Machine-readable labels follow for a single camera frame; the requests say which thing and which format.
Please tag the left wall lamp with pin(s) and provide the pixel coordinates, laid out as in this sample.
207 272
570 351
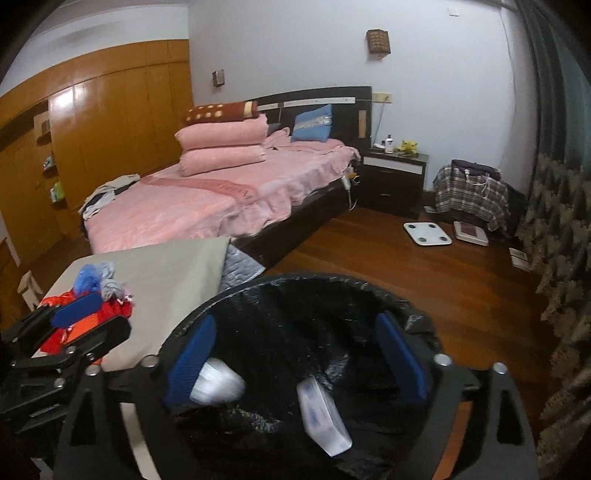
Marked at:
218 78

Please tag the grey quilted pad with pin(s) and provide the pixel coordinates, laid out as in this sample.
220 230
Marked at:
238 268

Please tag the black headboard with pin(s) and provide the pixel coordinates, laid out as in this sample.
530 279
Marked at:
351 111

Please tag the grey table cloth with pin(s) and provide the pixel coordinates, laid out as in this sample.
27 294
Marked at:
166 281

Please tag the black white nightstand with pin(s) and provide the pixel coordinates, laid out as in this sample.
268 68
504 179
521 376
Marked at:
391 183

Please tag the brown dotted bolster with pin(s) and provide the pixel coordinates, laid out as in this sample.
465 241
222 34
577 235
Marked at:
219 113

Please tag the bed with pink cover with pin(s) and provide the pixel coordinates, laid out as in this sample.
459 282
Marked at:
234 202

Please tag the black lined trash bin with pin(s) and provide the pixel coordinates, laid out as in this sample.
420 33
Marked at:
275 333

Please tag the pink pillow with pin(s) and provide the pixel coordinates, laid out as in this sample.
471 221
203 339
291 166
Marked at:
229 134
199 161

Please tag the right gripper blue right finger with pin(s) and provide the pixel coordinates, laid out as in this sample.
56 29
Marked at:
408 361

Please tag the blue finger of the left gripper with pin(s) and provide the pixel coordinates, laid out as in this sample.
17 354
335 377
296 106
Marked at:
82 307

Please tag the white tissue pack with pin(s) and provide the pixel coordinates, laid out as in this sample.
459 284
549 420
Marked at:
321 418

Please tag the upper pink pillow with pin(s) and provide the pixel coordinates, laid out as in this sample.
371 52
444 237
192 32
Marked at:
229 134

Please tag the blue cushion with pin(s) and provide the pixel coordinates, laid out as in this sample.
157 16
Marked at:
314 125

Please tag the right wall lamp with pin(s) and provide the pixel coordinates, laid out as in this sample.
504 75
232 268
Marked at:
378 42

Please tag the yellow plush toy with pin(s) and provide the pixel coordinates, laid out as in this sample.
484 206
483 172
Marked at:
409 147

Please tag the clothes pile on bed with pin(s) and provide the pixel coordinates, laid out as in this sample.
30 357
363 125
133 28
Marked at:
106 194

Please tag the white bathroom scale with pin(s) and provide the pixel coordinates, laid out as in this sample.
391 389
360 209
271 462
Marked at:
427 234

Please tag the patterned curtain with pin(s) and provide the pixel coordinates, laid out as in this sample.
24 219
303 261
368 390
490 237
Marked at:
556 234

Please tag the white tissue wad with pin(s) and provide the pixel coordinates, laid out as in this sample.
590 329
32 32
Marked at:
216 383

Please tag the small white stool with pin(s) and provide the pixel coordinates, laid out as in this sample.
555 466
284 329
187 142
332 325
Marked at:
30 291

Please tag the wooden wardrobe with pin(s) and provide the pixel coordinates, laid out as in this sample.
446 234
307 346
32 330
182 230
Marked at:
84 122

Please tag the lower pink pillow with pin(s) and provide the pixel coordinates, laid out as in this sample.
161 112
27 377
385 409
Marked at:
199 161

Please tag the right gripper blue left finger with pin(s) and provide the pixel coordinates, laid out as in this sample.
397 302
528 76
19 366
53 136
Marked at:
185 371

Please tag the wall lamp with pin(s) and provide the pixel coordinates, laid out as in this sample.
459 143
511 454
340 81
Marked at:
218 78
378 42

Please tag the grey sock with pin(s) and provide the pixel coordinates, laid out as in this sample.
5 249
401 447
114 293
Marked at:
110 288

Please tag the red plastic bag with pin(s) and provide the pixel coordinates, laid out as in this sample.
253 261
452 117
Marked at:
63 336

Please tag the framed picture on floor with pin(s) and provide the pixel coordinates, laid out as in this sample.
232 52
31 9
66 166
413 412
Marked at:
470 233

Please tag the white bottle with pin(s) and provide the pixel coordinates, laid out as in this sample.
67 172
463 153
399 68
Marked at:
389 144

